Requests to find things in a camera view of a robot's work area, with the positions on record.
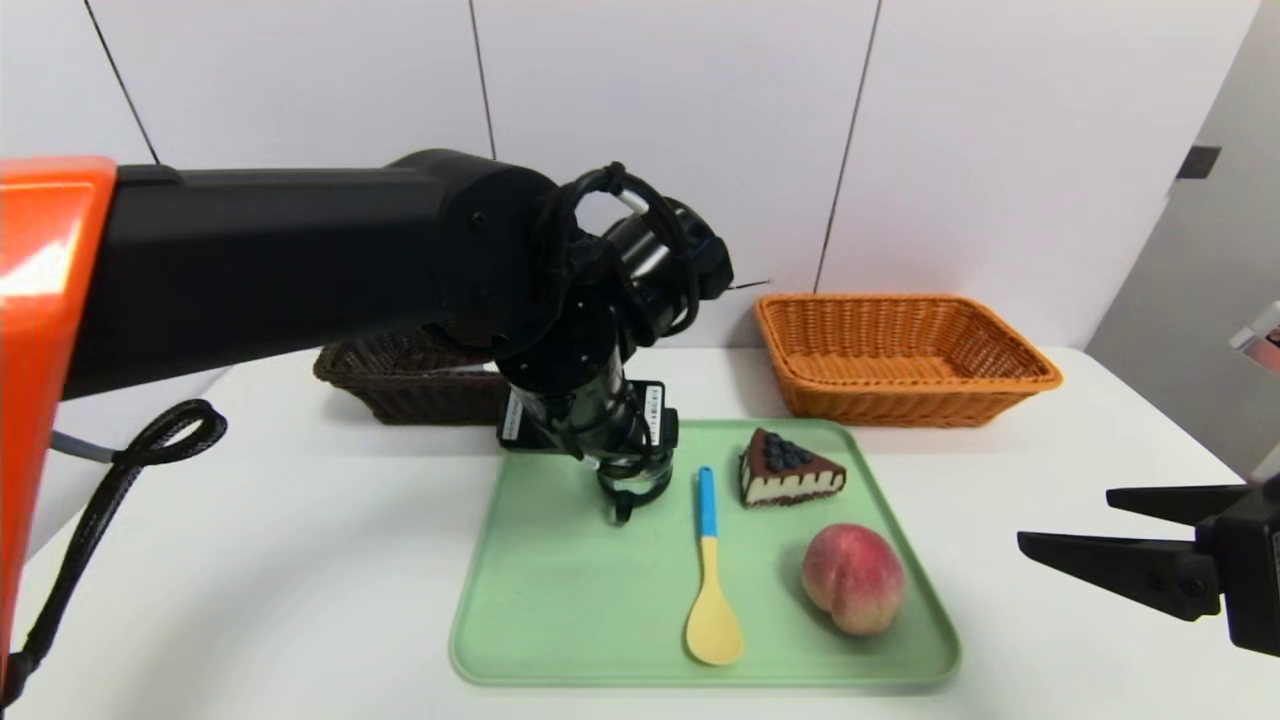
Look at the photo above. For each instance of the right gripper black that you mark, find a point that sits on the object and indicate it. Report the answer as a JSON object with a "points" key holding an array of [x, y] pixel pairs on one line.
{"points": [[1243, 545]]}

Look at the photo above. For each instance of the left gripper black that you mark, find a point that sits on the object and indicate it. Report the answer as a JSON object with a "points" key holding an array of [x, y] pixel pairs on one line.
{"points": [[655, 408]]}

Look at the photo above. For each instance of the glass cup with black holder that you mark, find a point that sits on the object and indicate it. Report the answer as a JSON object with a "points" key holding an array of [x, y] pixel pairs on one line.
{"points": [[640, 485]]}

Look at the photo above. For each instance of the pink yellow peach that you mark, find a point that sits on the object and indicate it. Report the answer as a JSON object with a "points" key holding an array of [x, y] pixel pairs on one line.
{"points": [[855, 580]]}

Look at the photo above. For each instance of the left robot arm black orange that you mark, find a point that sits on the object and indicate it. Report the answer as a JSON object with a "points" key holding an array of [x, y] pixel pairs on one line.
{"points": [[280, 260]]}

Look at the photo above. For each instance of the dark brown wicker basket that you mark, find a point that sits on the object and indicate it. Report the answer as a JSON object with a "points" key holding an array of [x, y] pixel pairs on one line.
{"points": [[420, 395]]}

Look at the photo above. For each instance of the orange wicker basket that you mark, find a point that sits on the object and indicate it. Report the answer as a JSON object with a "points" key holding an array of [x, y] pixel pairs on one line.
{"points": [[900, 350]]}

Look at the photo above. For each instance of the chocolate blueberry cake slice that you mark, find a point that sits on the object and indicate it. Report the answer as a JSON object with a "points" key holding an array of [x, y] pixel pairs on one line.
{"points": [[785, 470]]}

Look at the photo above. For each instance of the black zip tie tail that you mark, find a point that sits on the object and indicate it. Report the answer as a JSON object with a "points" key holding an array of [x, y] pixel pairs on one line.
{"points": [[752, 286]]}

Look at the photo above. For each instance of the light green plastic tray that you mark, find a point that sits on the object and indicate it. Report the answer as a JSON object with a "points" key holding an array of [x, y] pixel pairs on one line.
{"points": [[560, 600]]}

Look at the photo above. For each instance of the dark wall plate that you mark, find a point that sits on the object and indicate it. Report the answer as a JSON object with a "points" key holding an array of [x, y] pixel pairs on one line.
{"points": [[1198, 162]]}

